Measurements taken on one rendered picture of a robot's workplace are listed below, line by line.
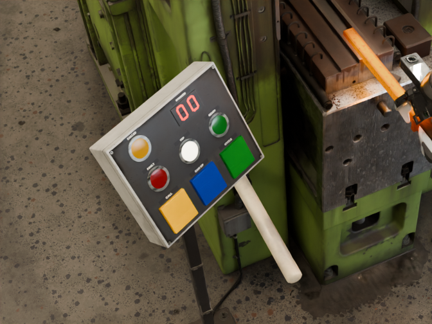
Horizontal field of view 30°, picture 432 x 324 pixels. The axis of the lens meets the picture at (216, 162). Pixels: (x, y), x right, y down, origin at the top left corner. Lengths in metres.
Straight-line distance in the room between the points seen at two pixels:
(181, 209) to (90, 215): 1.34
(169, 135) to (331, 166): 0.65
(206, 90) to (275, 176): 0.77
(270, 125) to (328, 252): 0.53
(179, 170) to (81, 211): 1.38
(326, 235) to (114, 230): 0.88
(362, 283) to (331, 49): 1.00
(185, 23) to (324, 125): 0.47
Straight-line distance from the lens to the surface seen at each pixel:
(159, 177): 1.79
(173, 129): 1.80
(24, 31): 3.97
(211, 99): 1.86
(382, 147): 2.35
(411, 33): 2.24
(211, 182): 1.87
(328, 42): 2.19
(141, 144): 1.76
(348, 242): 2.78
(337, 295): 2.85
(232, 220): 2.54
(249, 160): 1.93
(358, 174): 2.40
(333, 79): 2.13
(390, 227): 2.83
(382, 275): 2.90
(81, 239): 3.09
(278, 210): 2.72
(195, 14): 1.98
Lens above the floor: 2.49
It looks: 51 degrees down
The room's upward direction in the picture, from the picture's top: 9 degrees counter-clockwise
